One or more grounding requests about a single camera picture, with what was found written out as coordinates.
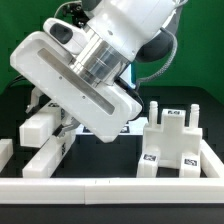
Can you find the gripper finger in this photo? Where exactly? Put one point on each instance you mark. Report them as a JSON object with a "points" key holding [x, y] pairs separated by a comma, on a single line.
{"points": [[36, 94], [68, 123]]}

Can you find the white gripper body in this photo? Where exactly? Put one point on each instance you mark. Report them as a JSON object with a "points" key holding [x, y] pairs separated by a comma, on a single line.
{"points": [[104, 109]]}

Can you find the white chair side frame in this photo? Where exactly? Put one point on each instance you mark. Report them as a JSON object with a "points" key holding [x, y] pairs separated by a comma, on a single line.
{"points": [[38, 132]]}

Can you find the white chair seat block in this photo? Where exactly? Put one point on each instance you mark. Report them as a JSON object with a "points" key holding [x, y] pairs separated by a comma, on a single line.
{"points": [[171, 138]]}

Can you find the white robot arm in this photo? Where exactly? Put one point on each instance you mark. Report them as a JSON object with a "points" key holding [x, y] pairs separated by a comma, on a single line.
{"points": [[77, 67]]}

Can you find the white flat chair panel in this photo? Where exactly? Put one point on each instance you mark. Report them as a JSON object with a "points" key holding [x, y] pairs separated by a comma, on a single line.
{"points": [[131, 128]]}

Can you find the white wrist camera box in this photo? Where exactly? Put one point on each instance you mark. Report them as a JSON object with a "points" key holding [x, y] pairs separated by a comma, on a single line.
{"points": [[71, 38]]}

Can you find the white border fence frame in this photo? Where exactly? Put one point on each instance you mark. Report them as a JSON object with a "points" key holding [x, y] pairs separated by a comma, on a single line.
{"points": [[119, 190]]}

